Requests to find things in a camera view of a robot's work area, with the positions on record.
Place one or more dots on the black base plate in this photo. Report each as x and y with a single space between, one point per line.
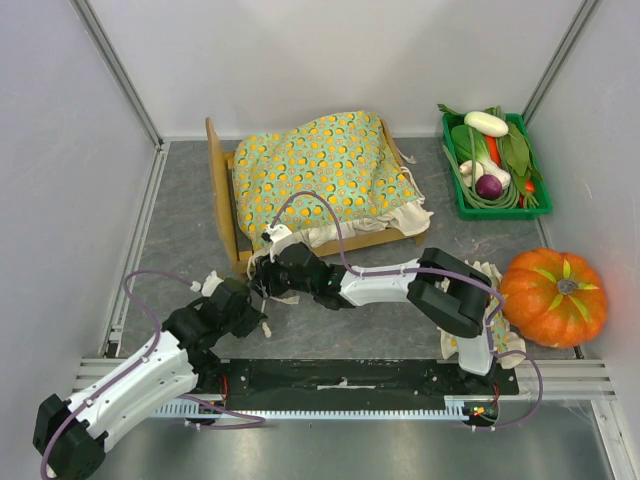
348 385

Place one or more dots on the green long beans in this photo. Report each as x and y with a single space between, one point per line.
508 200

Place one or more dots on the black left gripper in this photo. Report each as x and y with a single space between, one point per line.
252 320

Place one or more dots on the bok choy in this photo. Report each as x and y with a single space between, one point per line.
470 144

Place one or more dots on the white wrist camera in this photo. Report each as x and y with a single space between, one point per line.
279 237
208 286

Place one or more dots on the green spinach leaves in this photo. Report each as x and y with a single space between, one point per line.
514 148

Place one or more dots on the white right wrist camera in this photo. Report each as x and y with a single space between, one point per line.
279 237

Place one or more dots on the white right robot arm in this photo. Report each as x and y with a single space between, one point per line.
450 293

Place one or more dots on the orange carrot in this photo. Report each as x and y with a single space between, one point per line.
493 150

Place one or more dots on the wooden pet bed frame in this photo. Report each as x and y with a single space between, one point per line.
221 163

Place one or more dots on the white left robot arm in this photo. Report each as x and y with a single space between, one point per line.
73 435

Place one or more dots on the white cable duct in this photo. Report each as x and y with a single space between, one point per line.
453 410

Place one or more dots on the white front rope tie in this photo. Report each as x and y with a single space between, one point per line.
405 162

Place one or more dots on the lemon print cushion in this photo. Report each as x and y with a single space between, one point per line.
336 176

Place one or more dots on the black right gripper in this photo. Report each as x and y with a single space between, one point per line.
265 275

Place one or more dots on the orange pumpkin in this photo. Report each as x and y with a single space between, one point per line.
555 299

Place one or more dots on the white mushroom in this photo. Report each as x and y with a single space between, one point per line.
465 170

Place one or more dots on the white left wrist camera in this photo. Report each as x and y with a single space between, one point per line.
208 286

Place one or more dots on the purple onion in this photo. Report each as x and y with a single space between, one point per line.
488 187

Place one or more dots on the white eggplant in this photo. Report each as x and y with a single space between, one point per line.
486 124

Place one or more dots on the small lemon print pillow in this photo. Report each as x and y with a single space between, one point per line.
505 340

